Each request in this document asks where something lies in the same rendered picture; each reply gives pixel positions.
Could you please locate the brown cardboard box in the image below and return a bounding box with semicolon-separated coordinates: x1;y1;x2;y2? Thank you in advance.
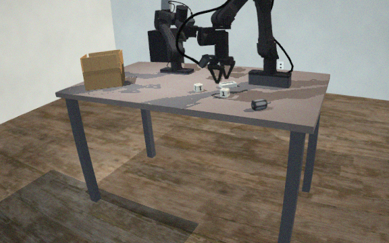
80;49;126;90

